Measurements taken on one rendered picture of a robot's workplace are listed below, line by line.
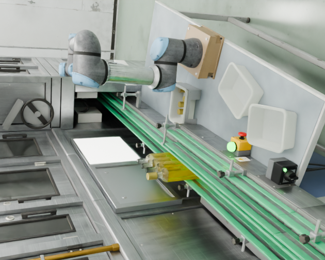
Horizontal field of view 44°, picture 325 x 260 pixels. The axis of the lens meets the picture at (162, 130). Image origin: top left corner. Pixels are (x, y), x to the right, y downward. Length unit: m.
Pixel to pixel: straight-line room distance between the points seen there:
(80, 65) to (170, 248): 0.83
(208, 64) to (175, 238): 0.86
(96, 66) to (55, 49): 3.85
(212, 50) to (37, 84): 1.25
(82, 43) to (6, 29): 3.74
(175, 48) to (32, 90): 1.15
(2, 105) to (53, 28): 2.87
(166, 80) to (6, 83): 1.18
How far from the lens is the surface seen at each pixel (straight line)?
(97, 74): 1.72
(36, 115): 2.73
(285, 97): 1.67
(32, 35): 5.47
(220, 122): 2.04
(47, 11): 5.47
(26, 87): 2.74
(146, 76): 1.87
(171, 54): 1.94
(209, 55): 2.02
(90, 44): 1.71
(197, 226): 1.84
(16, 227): 1.79
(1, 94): 2.74
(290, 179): 1.58
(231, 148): 1.80
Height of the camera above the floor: 1.89
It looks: 26 degrees down
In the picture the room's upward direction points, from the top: 93 degrees counter-clockwise
